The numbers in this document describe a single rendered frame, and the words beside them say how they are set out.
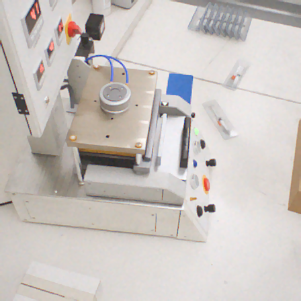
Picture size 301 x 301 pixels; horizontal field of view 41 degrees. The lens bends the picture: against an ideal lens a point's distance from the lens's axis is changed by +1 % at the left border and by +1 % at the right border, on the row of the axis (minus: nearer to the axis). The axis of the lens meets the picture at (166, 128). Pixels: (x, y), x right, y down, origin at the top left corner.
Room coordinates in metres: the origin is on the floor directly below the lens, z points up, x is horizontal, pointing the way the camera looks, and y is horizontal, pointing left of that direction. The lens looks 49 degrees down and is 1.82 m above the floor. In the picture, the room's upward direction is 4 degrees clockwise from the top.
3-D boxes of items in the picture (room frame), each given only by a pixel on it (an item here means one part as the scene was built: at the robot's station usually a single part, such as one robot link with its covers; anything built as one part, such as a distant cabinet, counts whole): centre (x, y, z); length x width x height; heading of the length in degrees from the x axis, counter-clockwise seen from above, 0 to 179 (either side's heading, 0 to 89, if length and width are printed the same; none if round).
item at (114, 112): (0.71, 0.16, 1.08); 0.31 x 0.24 x 0.13; 178
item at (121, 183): (0.55, 0.07, 0.96); 0.25 x 0.05 x 0.07; 88
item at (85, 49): (0.91, 0.25, 1.05); 0.15 x 0.05 x 0.15; 178
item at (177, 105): (0.82, 0.05, 0.96); 0.26 x 0.05 x 0.07; 88
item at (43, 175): (0.69, 0.16, 0.93); 0.46 x 0.35 x 0.01; 88
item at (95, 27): (1.38, 0.33, 0.83); 0.09 x 0.06 x 0.07; 175
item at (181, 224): (0.70, 0.12, 0.84); 0.53 x 0.37 x 0.17; 88
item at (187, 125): (0.68, -0.05, 0.99); 0.15 x 0.02 x 0.04; 178
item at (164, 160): (0.68, 0.08, 0.97); 0.30 x 0.22 x 0.08; 88
